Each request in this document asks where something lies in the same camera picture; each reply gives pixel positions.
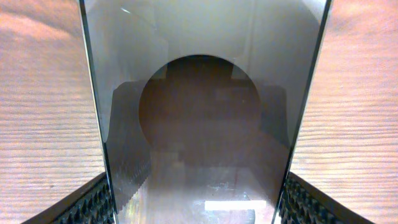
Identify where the Samsung Galaxy smartphone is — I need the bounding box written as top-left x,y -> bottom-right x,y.
79,0 -> 331,224

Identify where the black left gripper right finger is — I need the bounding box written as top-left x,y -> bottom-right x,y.
279,172 -> 373,224

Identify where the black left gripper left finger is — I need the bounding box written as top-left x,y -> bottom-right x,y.
23,172 -> 115,224

